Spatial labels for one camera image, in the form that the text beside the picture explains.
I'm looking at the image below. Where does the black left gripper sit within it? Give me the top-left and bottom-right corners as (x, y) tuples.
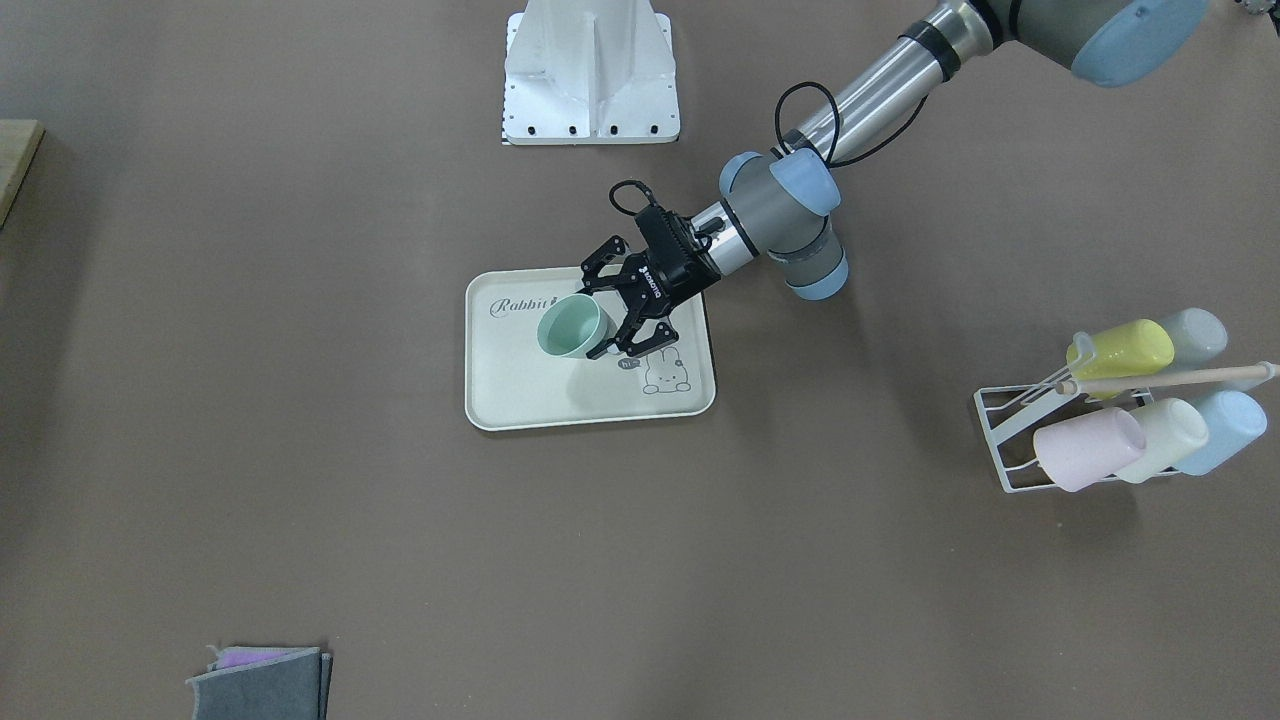
(577, 205), (722, 360)

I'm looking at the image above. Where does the green cup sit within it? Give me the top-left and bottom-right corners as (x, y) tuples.
(538, 293), (617, 359)

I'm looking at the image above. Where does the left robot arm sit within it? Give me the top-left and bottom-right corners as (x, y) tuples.
(557, 1), (1208, 360)

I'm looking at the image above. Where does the cream rabbit tray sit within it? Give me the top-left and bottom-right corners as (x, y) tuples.
(463, 268), (716, 432)

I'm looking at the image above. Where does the pink cup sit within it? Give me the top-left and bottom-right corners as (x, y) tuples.
(1033, 407), (1147, 492)

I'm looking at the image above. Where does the yellow cup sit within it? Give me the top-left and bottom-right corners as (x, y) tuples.
(1065, 319), (1175, 380)

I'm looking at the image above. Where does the cream white cup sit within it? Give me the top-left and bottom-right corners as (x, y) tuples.
(1114, 398), (1210, 484)

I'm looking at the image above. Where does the pale grey-blue cup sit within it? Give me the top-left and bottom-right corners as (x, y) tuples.
(1157, 307), (1229, 372)

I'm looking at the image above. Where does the light blue cup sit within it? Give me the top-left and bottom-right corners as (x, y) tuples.
(1172, 389), (1268, 477)

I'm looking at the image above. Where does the folded grey cloth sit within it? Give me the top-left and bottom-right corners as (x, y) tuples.
(187, 646), (332, 719)

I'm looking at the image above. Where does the bamboo cutting board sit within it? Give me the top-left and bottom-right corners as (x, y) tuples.
(1, 119), (45, 225)

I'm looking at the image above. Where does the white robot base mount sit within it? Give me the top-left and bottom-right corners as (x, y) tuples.
(500, 1), (681, 146)

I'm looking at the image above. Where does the white wire cup rack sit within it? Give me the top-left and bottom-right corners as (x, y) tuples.
(973, 332), (1277, 493)

